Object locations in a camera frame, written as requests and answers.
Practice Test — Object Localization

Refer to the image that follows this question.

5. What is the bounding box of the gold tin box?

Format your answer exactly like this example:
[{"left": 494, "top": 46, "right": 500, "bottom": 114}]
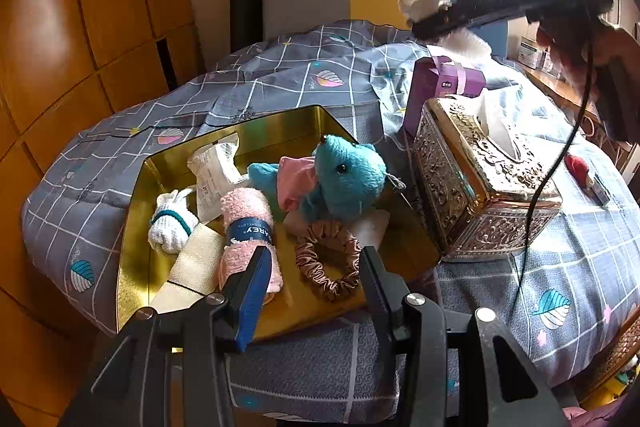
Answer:
[{"left": 116, "top": 104, "right": 443, "bottom": 343}]

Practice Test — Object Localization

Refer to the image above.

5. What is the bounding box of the person's right hand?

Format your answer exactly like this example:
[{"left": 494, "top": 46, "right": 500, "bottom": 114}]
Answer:
[{"left": 537, "top": 14, "right": 640, "bottom": 78}]

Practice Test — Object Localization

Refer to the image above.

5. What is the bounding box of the wooden desk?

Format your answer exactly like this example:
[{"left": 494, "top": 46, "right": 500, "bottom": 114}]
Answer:
[{"left": 520, "top": 62, "right": 601, "bottom": 122}]

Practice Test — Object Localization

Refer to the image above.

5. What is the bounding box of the white gauze packet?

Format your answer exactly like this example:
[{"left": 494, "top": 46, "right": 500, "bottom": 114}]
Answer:
[{"left": 187, "top": 133, "right": 251, "bottom": 223}]

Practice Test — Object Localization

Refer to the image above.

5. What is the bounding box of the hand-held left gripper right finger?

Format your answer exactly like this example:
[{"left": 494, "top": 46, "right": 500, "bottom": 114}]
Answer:
[{"left": 361, "top": 246, "right": 571, "bottom": 427}]

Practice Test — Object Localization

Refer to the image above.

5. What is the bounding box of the black cable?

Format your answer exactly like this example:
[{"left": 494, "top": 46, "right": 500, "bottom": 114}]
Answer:
[{"left": 512, "top": 39, "right": 596, "bottom": 310}]

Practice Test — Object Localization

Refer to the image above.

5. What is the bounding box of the ornate metallic tissue box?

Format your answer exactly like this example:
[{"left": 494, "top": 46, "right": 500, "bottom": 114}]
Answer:
[{"left": 411, "top": 97, "right": 563, "bottom": 263}]

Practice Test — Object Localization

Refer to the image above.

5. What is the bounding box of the white sock with teal band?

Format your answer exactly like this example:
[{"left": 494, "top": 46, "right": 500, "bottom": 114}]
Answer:
[{"left": 148, "top": 188, "right": 201, "bottom": 255}]

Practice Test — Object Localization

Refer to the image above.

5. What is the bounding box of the black rolled mat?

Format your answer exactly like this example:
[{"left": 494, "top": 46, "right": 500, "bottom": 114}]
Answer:
[{"left": 230, "top": 0, "right": 269, "bottom": 55}]

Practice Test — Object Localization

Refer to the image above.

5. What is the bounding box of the white tissue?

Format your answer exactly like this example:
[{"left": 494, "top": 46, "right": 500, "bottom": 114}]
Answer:
[{"left": 472, "top": 87, "right": 526, "bottom": 158}]

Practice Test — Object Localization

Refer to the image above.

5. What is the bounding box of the pinkish brown satin scrunchie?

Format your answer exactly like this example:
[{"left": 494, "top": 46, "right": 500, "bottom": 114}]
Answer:
[{"left": 295, "top": 222, "right": 362, "bottom": 303}]

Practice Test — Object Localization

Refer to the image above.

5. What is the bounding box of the wicker basket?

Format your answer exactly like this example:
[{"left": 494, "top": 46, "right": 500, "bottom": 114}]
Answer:
[{"left": 575, "top": 317, "right": 640, "bottom": 408}]

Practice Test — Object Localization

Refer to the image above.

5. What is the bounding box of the pink towel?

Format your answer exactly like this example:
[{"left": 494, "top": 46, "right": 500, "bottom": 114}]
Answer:
[{"left": 216, "top": 187, "right": 283, "bottom": 295}]

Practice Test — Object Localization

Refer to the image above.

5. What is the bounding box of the blue tissue packet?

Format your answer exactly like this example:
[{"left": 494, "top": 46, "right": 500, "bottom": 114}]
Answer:
[{"left": 590, "top": 174, "right": 613, "bottom": 208}]

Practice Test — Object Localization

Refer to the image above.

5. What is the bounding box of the cream cloth band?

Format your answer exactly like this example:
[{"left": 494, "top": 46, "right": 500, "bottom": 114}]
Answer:
[{"left": 150, "top": 222, "right": 228, "bottom": 313}]

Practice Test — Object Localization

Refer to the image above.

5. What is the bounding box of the wooden wardrobe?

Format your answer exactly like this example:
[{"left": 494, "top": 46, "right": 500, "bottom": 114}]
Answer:
[{"left": 0, "top": 0, "right": 206, "bottom": 427}]

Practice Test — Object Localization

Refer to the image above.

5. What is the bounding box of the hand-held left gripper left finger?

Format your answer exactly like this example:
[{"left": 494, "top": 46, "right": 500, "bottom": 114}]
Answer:
[{"left": 62, "top": 246, "right": 272, "bottom": 427}]

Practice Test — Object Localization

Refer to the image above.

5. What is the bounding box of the purple cardboard box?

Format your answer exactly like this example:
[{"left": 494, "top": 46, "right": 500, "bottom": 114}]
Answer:
[{"left": 402, "top": 55, "right": 488, "bottom": 135}]

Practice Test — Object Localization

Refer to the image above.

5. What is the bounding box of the blue plush toy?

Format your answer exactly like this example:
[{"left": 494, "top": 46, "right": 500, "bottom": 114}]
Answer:
[{"left": 248, "top": 134, "right": 388, "bottom": 223}]

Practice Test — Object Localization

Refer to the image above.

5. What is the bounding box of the red sock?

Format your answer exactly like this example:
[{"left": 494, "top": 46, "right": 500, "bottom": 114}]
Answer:
[{"left": 564, "top": 153, "right": 593, "bottom": 188}]

